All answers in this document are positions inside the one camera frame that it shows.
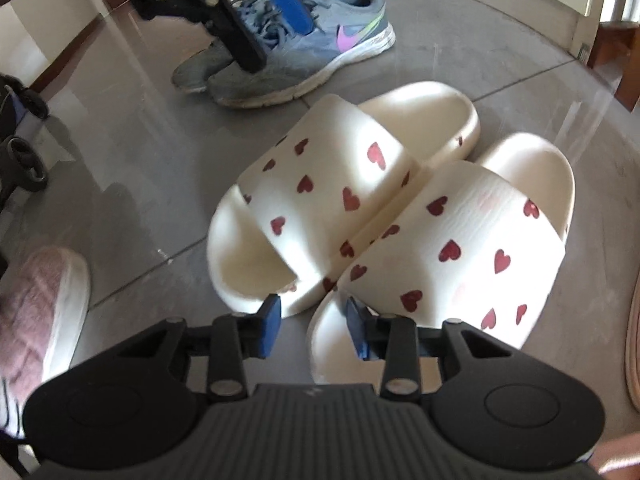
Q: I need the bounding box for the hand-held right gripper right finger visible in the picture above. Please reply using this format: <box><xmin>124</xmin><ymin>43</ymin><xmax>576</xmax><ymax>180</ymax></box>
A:
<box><xmin>345</xmin><ymin>296</ymin><xmax>506</xmax><ymax>403</ymax></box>

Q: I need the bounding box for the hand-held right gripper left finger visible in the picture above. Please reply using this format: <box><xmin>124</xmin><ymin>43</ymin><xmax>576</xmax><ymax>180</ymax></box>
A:
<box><xmin>112</xmin><ymin>294</ymin><xmax>283</xmax><ymax>403</ymax></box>

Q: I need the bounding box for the white heart print slipper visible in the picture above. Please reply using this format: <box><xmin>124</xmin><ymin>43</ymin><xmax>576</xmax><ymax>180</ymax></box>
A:
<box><xmin>206</xmin><ymin>81</ymin><xmax>482</xmax><ymax>316</ymax></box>
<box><xmin>306</xmin><ymin>132</ymin><xmax>576</xmax><ymax>386</ymax></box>

